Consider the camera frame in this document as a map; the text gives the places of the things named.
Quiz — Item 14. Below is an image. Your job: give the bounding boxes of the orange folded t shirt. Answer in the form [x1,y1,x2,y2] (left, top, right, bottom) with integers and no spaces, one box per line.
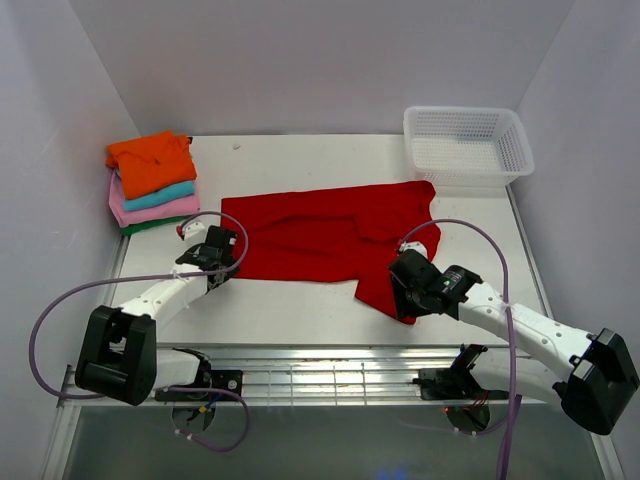
[105,131,197,200]

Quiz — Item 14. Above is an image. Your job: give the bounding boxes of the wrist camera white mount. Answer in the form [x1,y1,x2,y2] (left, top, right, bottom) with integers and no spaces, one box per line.
[397,241,428,258]
[176,221,208,248]

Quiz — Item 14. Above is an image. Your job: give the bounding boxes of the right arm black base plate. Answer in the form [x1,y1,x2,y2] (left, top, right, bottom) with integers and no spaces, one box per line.
[412,368,509,400]

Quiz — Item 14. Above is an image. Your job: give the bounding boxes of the white plastic basket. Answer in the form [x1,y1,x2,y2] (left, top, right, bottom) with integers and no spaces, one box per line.
[403,106,535,188]

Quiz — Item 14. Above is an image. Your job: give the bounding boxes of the pink folded t shirt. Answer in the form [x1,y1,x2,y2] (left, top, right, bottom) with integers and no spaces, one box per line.
[108,173,200,227]

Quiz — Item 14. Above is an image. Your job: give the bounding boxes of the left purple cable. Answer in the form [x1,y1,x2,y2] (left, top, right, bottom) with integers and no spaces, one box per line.
[28,210,253,454]

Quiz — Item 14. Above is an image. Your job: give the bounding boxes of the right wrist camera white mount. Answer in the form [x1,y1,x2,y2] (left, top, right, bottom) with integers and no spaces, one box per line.
[397,241,428,258]

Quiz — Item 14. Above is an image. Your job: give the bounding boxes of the green folded t shirt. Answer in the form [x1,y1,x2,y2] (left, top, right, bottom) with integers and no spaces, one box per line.
[120,216,188,237]

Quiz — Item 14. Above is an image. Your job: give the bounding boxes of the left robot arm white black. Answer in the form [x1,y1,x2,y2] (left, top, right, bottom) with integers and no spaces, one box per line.
[74,222,239,406]

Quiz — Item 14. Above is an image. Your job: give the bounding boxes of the aluminium frame rail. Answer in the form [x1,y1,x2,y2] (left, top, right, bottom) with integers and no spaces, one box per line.
[57,219,626,480]

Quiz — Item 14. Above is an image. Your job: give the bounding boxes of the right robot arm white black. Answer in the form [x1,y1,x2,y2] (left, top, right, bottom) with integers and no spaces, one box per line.
[389,249,639,435]

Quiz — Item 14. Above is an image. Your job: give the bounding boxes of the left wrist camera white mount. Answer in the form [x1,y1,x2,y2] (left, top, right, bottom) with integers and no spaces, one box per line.
[176,221,208,248]

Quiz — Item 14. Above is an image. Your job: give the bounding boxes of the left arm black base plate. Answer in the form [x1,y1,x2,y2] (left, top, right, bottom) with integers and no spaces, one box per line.
[154,370,244,403]

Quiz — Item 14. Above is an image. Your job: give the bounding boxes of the red t shirt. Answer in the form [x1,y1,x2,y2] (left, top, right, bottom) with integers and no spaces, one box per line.
[221,181,441,318]

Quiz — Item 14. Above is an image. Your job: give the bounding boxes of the purple cable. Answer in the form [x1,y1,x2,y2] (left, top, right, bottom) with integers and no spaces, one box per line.
[394,218,524,480]
[28,210,253,454]

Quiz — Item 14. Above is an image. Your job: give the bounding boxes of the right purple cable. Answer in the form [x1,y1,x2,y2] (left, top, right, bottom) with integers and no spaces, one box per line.
[394,218,524,480]

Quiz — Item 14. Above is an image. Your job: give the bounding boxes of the teal folded t shirt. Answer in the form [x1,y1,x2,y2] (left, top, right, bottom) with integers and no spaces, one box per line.
[123,181,196,212]

